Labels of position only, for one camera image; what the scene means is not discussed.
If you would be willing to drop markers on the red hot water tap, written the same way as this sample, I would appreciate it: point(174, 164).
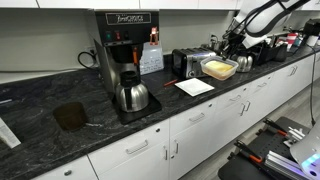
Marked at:
point(153, 36)

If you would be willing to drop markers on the black orange bar clamp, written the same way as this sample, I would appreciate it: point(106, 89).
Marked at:
point(248, 151)
point(276, 128)

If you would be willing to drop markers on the white base cabinets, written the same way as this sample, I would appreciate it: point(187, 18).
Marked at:
point(200, 143)

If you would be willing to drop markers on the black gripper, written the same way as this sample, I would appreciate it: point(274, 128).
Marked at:
point(235, 46)

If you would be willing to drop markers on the black robot cart top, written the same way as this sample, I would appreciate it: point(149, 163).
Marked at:
point(266, 143)

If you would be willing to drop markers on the steel carafe with open collar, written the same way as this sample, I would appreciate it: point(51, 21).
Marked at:
point(245, 63)

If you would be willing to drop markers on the white bread slice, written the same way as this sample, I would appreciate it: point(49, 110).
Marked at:
point(219, 66)

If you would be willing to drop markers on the black condiment organizer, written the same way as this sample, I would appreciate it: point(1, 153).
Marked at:
point(266, 55)

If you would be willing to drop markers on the white wall outlet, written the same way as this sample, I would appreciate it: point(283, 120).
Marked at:
point(212, 36)

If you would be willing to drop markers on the red pen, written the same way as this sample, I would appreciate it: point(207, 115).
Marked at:
point(171, 82)

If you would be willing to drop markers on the white square plate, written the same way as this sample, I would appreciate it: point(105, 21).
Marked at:
point(195, 87)

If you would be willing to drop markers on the white wall cabinets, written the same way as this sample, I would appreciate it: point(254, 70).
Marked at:
point(100, 3)

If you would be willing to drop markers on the white printed paper leaflet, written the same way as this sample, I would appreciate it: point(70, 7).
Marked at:
point(8, 135)

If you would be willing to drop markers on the black countertop appliance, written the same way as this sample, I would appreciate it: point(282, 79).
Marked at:
point(312, 27)

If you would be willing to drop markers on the white paper cup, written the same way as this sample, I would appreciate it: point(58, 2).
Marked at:
point(312, 40)

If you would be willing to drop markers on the round cabinet lock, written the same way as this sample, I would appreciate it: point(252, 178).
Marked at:
point(68, 173)
point(157, 130)

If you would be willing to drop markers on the stainless steel toaster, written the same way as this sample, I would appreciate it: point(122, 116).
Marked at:
point(188, 61)

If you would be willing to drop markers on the brown cork coaster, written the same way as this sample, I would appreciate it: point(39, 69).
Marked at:
point(70, 116)

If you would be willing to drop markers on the aluminium extrusion rails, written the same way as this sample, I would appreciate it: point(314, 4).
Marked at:
point(283, 165)

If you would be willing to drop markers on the steel carafe with black lid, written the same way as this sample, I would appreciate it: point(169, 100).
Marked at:
point(133, 95)

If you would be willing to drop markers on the red white cup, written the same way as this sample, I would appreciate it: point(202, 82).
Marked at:
point(291, 41)

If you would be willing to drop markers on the clear plastic lunchbox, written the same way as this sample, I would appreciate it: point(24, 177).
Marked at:
point(213, 75)

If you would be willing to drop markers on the black steel coffee maker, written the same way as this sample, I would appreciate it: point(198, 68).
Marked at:
point(126, 36)

